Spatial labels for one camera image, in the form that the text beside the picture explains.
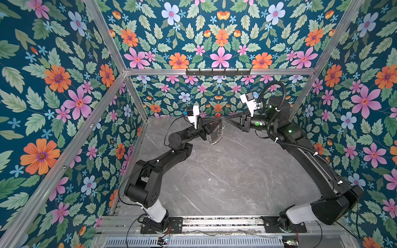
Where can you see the aluminium frame post left rear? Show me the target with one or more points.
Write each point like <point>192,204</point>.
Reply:
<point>99,20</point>

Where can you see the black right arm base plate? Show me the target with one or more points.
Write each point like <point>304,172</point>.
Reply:
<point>276,224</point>

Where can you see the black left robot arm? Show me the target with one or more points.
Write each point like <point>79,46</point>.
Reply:
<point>143,186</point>

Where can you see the aluminium frame bar left side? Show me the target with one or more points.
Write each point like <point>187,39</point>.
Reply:
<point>31,209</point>

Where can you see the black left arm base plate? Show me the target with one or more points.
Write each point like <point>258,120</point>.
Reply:
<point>170,225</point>

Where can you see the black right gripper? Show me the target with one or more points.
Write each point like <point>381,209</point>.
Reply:
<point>238,125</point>

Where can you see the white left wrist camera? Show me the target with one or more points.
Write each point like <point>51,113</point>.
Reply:
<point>192,114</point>

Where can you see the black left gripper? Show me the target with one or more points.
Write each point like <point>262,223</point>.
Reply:
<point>200,132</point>

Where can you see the black hook rail on frame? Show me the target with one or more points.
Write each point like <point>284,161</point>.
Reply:
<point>218,72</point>

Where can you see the aluminium frame post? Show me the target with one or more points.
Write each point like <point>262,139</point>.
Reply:
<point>99,20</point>
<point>347,18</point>

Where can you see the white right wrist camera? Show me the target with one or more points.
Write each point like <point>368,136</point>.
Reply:
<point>250,101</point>

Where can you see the aluminium frame horizontal rear bar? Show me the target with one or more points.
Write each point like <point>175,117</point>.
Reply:
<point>276,71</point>

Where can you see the white vented cable duct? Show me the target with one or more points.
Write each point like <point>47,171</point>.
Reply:
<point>195,242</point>

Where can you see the aluminium frame post right rear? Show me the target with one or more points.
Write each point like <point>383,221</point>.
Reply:
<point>347,18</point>

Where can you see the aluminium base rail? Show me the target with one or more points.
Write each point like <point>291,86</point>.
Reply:
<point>213,225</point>

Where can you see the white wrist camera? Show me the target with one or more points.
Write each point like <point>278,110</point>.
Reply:
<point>192,114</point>
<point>250,101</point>

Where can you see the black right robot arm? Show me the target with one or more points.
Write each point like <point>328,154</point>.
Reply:
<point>338,197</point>

